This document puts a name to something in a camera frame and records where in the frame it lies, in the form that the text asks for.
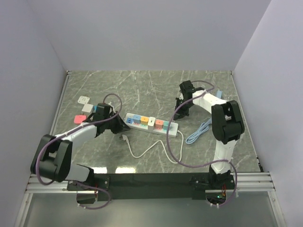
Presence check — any blue power cable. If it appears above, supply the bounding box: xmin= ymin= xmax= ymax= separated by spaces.
xmin=186 ymin=118 xmax=214 ymax=145

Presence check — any teal plug on strip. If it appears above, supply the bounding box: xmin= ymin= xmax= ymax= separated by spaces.
xmin=162 ymin=121 xmax=169 ymax=132

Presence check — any white power cable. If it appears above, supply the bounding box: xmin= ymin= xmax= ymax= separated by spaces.
xmin=118 ymin=130 xmax=185 ymax=164

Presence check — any pink square plug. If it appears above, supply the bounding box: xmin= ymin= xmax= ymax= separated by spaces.
xmin=73 ymin=114 xmax=87 ymax=125

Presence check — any coral plug on strip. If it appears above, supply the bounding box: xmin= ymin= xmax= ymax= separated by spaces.
xmin=155 ymin=119 xmax=164 ymax=130

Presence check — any white adapter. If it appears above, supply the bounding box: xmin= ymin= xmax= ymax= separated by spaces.
xmin=147 ymin=117 xmax=156 ymax=131
xmin=81 ymin=104 xmax=94 ymax=114

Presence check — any black base bar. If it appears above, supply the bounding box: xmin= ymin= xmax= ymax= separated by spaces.
xmin=66 ymin=172 xmax=237 ymax=204

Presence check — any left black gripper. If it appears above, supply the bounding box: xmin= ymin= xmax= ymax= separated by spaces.
xmin=104 ymin=110 xmax=130 ymax=134

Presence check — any aluminium frame rail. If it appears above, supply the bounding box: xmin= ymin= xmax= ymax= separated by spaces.
xmin=25 ymin=172 xmax=71 ymax=194

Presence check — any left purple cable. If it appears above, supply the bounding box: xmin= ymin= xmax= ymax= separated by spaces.
xmin=35 ymin=93 xmax=123 ymax=210

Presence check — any yellow plug on strip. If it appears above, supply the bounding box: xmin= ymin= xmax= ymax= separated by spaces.
xmin=140 ymin=116 xmax=149 ymax=126

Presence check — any blue plug on strip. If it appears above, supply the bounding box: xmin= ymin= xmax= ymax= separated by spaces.
xmin=133 ymin=114 xmax=141 ymax=125

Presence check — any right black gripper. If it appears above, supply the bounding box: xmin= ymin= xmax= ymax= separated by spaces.
xmin=173 ymin=98 xmax=193 ymax=121

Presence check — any blue power strip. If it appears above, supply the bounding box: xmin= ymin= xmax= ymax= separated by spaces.
xmin=216 ymin=90 xmax=223 ymax=99

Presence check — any white power strip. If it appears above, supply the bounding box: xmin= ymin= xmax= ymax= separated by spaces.
xmin=124 ymin=113 xmax=178 ymax=138

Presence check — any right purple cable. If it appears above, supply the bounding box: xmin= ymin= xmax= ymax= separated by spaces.
xmin=166 ymin=80 xmax=239 ymax=208

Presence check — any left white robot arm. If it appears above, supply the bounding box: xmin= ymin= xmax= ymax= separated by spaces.
xmin=30 ymin=103 xmax=130 ymax=190

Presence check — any purple cable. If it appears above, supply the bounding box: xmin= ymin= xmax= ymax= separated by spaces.
xmin=35 ymin=93 xmax=123 ymax=210
xmin=166 ymin=80 xmax=239 ymax=208

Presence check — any white square plug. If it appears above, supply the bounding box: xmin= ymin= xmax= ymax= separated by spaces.
xmin=77 ymin=96 xmax=90 ymax=105

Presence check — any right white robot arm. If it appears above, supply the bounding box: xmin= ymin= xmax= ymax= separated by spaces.
xmin=172 ymin=80 xmax=245 ymax=189

